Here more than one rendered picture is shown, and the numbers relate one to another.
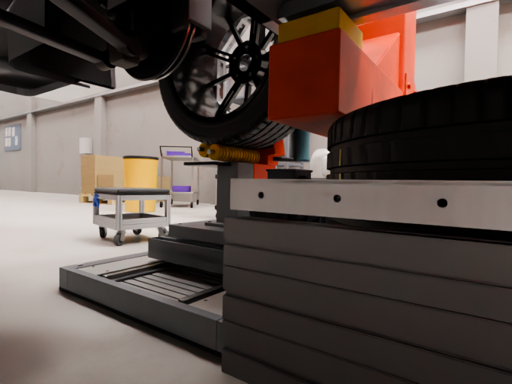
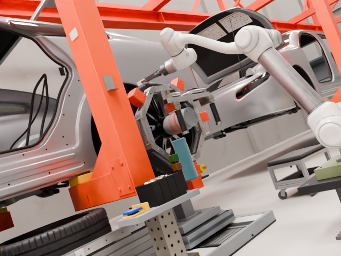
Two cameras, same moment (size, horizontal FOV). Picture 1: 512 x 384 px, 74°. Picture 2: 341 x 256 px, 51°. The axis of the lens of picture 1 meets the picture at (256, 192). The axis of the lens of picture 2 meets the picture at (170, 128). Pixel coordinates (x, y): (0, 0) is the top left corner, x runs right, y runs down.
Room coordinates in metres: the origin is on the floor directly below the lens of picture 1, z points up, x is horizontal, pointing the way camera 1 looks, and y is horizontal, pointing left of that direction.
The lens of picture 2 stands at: (1.73, -2.35, 0.64)
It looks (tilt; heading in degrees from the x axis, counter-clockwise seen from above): 5 degrees up; 98
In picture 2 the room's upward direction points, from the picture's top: 19 degrees counter-clockwise
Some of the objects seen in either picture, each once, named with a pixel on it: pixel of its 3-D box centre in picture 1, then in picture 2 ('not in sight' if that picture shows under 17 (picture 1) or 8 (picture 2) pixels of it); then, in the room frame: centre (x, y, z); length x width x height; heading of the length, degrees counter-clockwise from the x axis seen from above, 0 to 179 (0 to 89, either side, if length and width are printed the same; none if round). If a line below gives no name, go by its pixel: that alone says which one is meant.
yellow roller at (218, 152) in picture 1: (235, 155); not in sight; (1.27, 0.08, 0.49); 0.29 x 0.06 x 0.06; 144
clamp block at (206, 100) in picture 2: not in sight; (206, 100); (1.68, 0.00, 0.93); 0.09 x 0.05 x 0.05; 144
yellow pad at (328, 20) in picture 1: (321, 39); (83, 179); (0.75, -0.14, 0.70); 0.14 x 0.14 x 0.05; 54
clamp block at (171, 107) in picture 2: not in sight; (172, 106); (1.48, -0.28, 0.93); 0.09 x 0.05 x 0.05; 144
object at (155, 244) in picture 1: (228, 248); (193, 229); (1.29, 0.10, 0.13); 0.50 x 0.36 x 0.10; 54
